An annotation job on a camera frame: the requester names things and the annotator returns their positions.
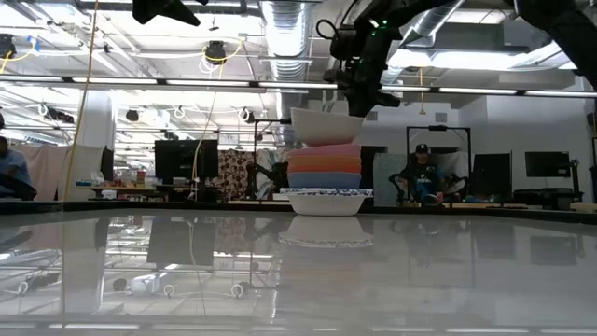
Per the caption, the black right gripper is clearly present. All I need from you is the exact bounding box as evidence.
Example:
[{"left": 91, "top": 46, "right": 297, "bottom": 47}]
[{"left": 316, "top": 16, "right": 406, "bottom": 119}]

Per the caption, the beige bowl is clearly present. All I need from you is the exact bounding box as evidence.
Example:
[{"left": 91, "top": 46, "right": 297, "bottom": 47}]
[{"left": 289, "top": 107, "right": 366, "bottom": 147}]

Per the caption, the pink bowl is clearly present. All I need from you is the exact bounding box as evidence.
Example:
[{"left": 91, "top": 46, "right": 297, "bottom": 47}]
[{"left": 285, "top": 143, "right": 363, "bottom": 159}]

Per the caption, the orange bowl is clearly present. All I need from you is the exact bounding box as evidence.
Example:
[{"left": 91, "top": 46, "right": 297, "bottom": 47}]
[{"left": 285, "top": 155, "right": 363, "bottom": 165}]

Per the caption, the red bowl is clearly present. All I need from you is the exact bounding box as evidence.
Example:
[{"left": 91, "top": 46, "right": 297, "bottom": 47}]
[{"left": 286, "top": 162, "right": 363, "bottom": 175}]

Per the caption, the blue patterned paper bowl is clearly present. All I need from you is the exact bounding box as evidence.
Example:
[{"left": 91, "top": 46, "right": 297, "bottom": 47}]
[
  {"left": 278, "top": 187, "right": 374, "bottom": 197},
  {"left": 285, "top": 192, "right": 368, "bottom": 217}
]

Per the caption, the black ceiling device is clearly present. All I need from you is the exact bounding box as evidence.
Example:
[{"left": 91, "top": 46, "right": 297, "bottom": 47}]
[{"left": 204, "top": 40, "right": 229, "bottom": 65}]

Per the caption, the long ceiling light strip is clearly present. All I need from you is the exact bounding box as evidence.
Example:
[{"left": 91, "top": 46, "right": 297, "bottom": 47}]
[{"left": 0, "top": 76, "right": 597, "bottom": 99}]

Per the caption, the seated person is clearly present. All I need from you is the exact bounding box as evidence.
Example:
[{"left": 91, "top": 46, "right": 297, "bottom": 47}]
[{"left": 388, "top": 143, "right": 464, "bottom": 207}]

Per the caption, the black computer monitor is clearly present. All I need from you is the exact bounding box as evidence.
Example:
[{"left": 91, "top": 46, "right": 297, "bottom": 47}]
[
  {"left": 524, "top": 150, "right": 572, "bottom": 179},
  {"left": 472, "top": 150, "right": 513, "bottom": 197}
]

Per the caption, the large black television screen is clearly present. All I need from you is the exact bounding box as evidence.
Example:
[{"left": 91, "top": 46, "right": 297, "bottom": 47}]
[{"left": 154, "top": 139, "right": 219, "bottom": 187}]

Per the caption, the brown patterned curtain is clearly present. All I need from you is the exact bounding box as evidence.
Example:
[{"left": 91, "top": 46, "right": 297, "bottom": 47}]
[{"left": 217, "top": 148, "right": 257, "bottom": 202}]

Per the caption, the cluttered workbench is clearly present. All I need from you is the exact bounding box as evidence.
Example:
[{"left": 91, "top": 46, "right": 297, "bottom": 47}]
[{"left": 74, "top": 170, "right": 197, "bottom": 203}]

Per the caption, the beige fabric partition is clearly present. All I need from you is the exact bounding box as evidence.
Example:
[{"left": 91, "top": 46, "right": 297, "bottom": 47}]
[{"left": 8, "top": 143, "right": 104, "bottom": 202}]

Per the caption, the dark desk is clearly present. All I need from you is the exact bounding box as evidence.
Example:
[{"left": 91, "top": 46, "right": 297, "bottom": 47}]
[{"left": 512, "top": 186, "right": 584, "bottom": 211}]

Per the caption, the silver ventilation duct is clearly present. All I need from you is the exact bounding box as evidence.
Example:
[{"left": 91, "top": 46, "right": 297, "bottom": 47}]
[{"left": 259, "top": 0, "right": 323, "bottom": 146}]

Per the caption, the thin yellow hanging cable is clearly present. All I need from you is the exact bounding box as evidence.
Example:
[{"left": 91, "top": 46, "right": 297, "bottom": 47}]
[{"left": 188, "top": 40, "right": 244, "bottom": 200}]

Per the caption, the black aluminium table frame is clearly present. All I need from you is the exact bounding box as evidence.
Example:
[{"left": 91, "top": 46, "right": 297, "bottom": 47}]
[{"left": 0, "top": 199, "right": 597, "bottom": 226}]

